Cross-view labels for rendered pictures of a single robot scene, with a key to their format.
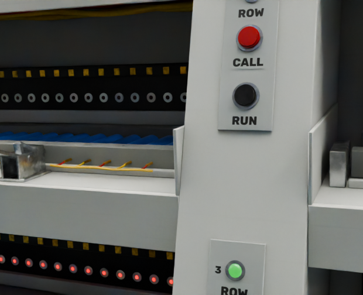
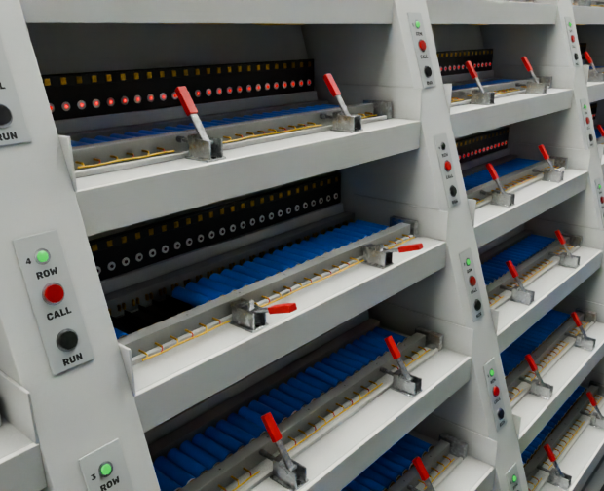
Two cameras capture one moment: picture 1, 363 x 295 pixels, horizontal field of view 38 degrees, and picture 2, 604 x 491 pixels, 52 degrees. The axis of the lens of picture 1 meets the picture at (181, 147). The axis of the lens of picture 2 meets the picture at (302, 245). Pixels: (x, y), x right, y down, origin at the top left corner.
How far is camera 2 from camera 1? 1.06 m
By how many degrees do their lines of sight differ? 68
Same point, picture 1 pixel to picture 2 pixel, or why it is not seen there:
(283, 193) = (468, 226)
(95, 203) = (424, 259)
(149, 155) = (401, 231)
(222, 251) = (463, 256)
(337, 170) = not seen: hidden behind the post
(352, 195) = not seen: hidden behind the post
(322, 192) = not seen: hidden behind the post
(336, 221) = (477, 231)
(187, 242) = (453, 258)
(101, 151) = (386, 237)
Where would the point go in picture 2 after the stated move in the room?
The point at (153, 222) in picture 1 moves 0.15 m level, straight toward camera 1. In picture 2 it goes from (439, 257) to (536, 240)
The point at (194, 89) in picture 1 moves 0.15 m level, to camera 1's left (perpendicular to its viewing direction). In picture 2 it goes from (438, 192) to (422, 206)
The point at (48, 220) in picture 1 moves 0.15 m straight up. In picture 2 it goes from (407, 278) to (386, 181)
